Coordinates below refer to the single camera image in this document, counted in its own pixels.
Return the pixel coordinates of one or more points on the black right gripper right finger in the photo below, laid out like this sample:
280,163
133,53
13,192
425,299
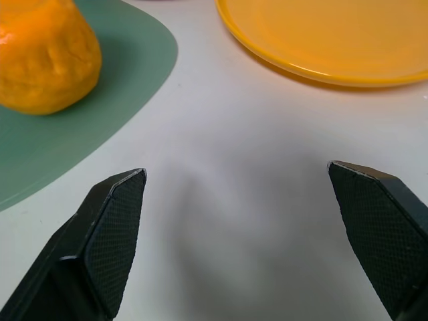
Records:
384,234

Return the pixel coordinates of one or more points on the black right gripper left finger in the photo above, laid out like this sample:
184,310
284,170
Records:
100,240

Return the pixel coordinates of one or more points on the green plate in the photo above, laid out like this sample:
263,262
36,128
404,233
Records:
77,110

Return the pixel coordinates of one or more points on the orange fruit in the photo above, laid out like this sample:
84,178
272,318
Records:
47,57

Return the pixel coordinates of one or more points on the yellow plate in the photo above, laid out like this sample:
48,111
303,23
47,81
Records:
331,36

